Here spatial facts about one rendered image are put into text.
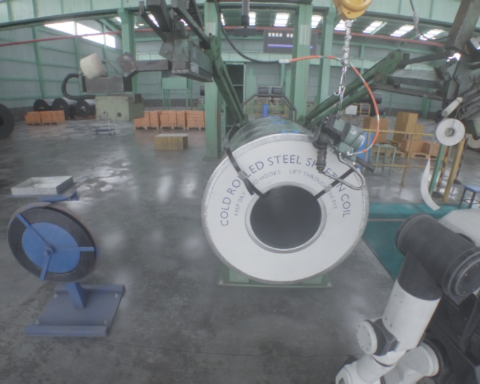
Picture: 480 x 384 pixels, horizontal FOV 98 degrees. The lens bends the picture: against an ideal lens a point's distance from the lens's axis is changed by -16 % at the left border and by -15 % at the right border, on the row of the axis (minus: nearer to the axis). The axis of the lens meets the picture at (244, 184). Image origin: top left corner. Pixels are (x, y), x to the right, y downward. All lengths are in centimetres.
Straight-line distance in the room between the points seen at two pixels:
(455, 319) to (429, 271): 22
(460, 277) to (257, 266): 161
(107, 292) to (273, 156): 179
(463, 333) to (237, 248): 146
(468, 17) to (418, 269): 161
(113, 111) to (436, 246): 134
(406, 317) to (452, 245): 19
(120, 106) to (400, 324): 134
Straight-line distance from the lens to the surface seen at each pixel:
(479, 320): 70
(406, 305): 59
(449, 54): 180
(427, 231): 53
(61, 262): 204
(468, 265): 49
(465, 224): 64
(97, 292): 249
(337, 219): 183
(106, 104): 139
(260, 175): 160
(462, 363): 82
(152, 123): 1299
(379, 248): 317
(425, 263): 52
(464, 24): 190
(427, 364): 87
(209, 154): 638
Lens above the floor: 158
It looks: 20 degrees down
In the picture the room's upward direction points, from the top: 1 degrees clockwise
